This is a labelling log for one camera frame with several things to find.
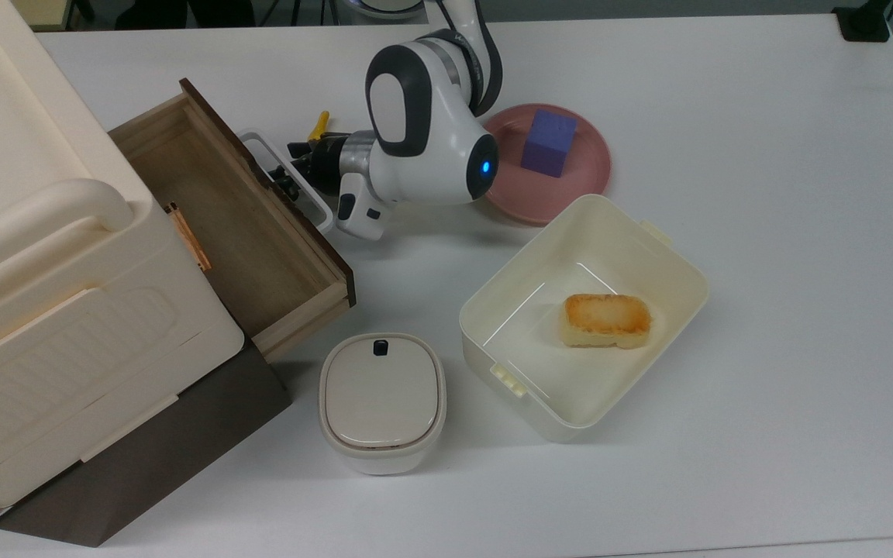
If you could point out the small white lidded trash can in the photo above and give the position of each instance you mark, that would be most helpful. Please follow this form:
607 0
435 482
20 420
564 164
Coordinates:
380 395

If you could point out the tan background furniture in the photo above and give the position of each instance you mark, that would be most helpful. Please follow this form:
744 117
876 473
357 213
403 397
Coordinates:
39 12

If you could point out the pink round plate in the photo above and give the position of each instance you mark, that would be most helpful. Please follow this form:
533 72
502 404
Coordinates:
555 198

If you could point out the purple cube block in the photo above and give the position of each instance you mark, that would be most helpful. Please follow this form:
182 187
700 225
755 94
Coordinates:
549 147

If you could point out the black table clamp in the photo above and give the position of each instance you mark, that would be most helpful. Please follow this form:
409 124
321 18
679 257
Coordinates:
865 23

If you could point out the wooden drawer with dark front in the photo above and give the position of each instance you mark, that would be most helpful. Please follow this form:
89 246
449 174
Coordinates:
245 240

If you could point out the yellow toy banana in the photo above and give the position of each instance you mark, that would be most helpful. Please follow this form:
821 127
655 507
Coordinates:
322 124

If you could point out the cream plastic open bin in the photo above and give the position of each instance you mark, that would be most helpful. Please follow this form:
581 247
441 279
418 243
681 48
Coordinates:
539 364

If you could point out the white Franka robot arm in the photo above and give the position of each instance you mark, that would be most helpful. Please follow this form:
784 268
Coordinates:
431 139

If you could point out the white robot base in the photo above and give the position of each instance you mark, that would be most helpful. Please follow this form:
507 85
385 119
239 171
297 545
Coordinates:
384 8

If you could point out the toasted bread toy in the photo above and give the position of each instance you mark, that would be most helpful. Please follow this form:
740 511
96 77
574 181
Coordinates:
605 319

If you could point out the cream plastic storage cabinet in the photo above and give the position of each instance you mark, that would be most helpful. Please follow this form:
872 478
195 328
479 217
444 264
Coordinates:
67 310

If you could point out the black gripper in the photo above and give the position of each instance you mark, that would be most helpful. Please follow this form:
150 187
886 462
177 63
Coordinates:
324 164

